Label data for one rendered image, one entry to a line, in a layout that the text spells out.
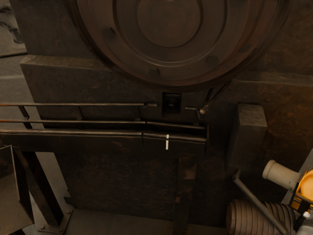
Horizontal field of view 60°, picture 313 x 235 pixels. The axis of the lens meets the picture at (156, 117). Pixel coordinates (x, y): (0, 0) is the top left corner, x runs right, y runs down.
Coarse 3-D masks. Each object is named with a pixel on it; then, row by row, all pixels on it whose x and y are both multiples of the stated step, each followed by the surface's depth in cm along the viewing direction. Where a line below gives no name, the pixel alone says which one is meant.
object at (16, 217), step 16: (0, 160) 80; (16, 160) 78; (0, 176) 84; (16, 176) 71; (0, 192) 81; (16, 192) 80; (0, 208) 77; (16, 208) 76; (0, 224) 73; (16, 224) 73
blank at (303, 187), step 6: (306, 174) 72; (312, 174) 68; (306, 180) 70; (312, 180) 69; (300, 186) 73; (306, 186) 71; (312, 186) 70; (306, 192) 72; (312, 192) 71; (312, 198) 72
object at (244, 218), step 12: (228, 204) 92; (240, 204) 86; (252, 204) 86; (264, 204) 87; (276, 204) 87; (288, 204) 88; (228, 216) 90; (240, 216) 83; (252, 216) 83; (264, 216) 82; (276, 216) 83; (288, 216) 83; (228, 228) 88; (240, 228) 83; (252, 228) 82; (264, 228) 81; (276, 228) 81; (288, 228) 81
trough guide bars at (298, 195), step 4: (296, 192) 73; (296, 196) 72; (300, 196) 72; (304, 196) 71; (296, 200) 73; (300, 200) 73; (304, 200) 71; (308, 200) 70; (312, 200) 70; (300, 204) 73; (304, 204) 72; (308, 204) 71; (312, 204) 70; (300, 208) 73; (304, 208) 72; (308, 208) 71; (300, 212) 74
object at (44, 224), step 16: (32, 160) 104; (192, 160) 87; (32, 176) 107; (192, 176) 92; (32, 192) 115; (48, 192) 120; (176, 192) 100; (48, 208) 123; (64, 208) 142; (176, 208) 108; (48, 224) 135; (64, 224) 135; (176, 224) 116
